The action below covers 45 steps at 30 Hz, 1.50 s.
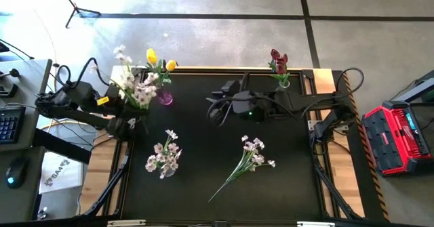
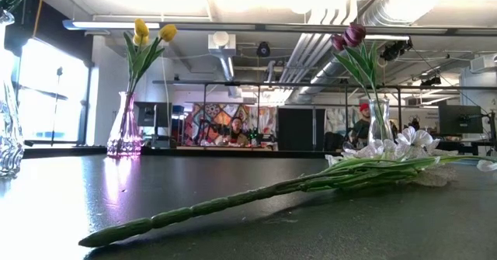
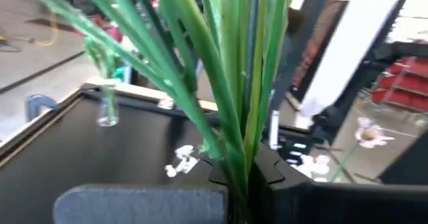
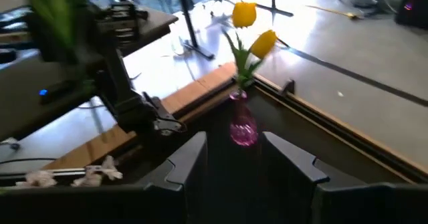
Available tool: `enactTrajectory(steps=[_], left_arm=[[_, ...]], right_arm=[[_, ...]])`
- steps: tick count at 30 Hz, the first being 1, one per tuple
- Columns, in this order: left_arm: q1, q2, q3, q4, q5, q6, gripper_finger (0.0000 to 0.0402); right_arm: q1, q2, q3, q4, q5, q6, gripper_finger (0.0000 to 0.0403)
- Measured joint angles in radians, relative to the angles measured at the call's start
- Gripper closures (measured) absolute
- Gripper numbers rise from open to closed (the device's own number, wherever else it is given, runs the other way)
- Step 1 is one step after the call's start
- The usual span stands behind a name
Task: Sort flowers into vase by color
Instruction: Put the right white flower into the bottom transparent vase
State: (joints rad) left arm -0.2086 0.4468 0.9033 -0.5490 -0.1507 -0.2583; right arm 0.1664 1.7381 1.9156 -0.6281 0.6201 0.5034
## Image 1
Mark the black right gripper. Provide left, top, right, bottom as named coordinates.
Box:
left=205, top=90, right=277, bottom=127

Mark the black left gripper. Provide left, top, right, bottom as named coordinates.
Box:
left=96, top=84, right=150, bottom=120

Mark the white artificial flower bunch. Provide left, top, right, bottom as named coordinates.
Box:
left=144, top=129, right=183, bottom=180
left=208, top=135, right=277, bottom=203
left=113, top=44, right=160, bottom=130

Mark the pink glass vase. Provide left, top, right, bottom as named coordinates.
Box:
left=156, top=87, right=174, bottom=106

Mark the black slanted beam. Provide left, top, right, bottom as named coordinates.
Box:
left=32, top=128, right=92, bottom=165

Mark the grey desk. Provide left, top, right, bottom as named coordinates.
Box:
left=0, top=59, right=54, bottom=224

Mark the black tripod stand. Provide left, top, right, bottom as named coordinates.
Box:
left=56, top=0, right=102, bottom=29

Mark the black keyboard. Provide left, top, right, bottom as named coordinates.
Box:
left=0, top=105, right=26, bottom=145

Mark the black desk device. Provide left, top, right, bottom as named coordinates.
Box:
left=0, top=83, right=18, bottom=98

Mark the black computer mouse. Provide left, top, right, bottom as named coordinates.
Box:
left=5, top=155, right=30, bottom=190

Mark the black mat with hazard stripes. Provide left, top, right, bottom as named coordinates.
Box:
left=331, top=70, right=391, bottom=223

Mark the red and black tool box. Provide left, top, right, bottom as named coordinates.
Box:
left=361, top=100, right=434, bottom=177

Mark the dark grey case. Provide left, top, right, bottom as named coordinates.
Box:
left=389, top=69, right=434, bottom=102

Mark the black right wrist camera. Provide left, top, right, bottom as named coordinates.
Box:
left=220, top=79, right=242, bottom=98

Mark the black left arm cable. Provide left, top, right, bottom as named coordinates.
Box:
left=55, top=56, right=110, bottom=87

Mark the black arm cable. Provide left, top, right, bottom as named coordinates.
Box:
left=300, top=66, right=366, bottom=119
left=55, top=56, right=110, bottom=87

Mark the black diagonal frame strut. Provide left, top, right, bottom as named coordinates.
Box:
left=311, top=161, right=362, bottom=220
left=83, top=154, right=134, bottom=218

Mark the silver bracket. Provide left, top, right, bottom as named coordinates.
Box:
left=296, top=221, right=336, bottom=227
left=106, top=220, right=146, bottom=227

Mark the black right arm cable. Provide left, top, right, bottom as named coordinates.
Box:
left=300, top=66, right=366, bottom=119

